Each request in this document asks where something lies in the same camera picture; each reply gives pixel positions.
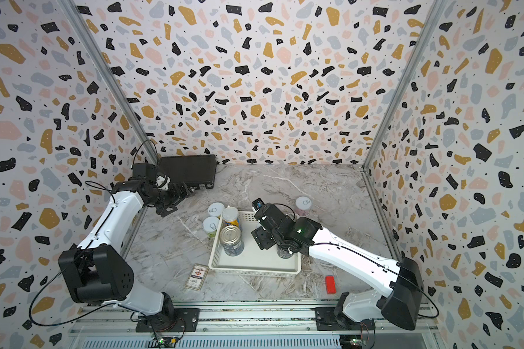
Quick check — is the orange green lidded can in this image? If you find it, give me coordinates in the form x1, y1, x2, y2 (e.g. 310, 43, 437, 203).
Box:
277, 244, 293, 260

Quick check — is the pink label small can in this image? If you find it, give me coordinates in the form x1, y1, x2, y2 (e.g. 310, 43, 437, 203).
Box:
295, 196, 312, 216

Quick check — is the yellow label small can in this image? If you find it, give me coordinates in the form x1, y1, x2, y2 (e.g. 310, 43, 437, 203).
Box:
208, 202, 226, 218

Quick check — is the green label small can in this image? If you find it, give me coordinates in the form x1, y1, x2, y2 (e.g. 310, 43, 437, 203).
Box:
202, 216, 220, 238

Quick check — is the blue label can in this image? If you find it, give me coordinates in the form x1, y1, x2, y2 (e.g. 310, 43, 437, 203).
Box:
220, 225, 245, 257

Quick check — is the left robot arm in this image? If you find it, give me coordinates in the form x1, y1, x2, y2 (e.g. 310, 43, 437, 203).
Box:
58, 179, 191, 332

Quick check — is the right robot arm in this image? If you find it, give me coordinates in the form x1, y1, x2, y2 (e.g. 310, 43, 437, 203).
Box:
252, 199, 424, 331

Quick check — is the white perforated plastic basket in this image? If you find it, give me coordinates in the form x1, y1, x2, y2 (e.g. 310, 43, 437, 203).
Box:
208, 211, 301, 278

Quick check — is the black hard case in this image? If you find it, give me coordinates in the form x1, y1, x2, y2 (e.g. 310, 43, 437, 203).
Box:
158, 155, 218, 189

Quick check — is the small red block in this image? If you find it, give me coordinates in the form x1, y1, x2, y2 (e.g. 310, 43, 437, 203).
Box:
325, 276, 336, 295

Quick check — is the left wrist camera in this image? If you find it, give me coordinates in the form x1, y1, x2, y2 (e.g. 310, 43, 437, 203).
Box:
130, 163, 170, 188

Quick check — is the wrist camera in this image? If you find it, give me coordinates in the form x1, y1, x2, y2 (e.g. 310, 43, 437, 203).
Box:
252, 198, 265, 212
130, 163, 170, 188

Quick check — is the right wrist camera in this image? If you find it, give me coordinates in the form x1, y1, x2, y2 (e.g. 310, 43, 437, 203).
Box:
252, 198, 265, 212

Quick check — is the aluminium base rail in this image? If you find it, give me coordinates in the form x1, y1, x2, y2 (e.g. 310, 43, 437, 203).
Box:
67, 300, 444, 348

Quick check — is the aluminium corner frame post left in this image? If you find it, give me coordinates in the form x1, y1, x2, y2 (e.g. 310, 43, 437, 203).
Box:
58, 0, 158, 164

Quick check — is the aluminium corner frame post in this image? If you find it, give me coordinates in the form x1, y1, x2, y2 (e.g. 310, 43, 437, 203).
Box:
362, 0, 447, 172
58, 0, 158, 164

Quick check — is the aluminium corner frame post right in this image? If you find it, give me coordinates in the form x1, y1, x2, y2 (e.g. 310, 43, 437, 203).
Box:
362, 0, 447, 172

